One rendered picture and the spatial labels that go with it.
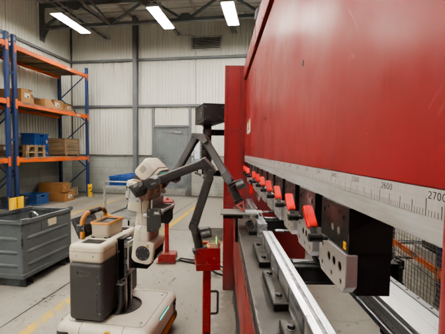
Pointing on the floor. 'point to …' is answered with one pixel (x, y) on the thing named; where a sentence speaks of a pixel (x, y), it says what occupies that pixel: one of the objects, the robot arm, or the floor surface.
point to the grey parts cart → (120, 209)
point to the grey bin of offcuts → (32, 242)
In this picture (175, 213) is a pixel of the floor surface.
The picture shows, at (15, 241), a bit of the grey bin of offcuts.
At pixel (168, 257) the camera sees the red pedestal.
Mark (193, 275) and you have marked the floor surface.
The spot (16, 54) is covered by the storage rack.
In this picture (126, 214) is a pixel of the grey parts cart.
